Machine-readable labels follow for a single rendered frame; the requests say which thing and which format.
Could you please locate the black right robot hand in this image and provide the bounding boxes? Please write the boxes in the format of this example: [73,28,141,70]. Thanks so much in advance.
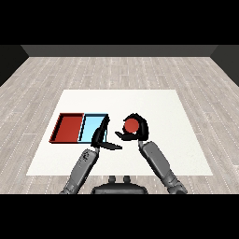
[114,113,150,142]

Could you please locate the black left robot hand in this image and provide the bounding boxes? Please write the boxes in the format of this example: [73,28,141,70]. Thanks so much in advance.
[91,114,123,151]

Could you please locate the light blue shallow open box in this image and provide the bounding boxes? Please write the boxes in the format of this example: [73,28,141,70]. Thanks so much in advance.
[77,112,109,145]

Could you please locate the red shallow open box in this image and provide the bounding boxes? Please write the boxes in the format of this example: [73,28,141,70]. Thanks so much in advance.
[49,112,85,145]

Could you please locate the dark grey robot body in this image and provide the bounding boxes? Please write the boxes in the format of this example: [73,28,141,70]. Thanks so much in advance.
[91,176,149,195]

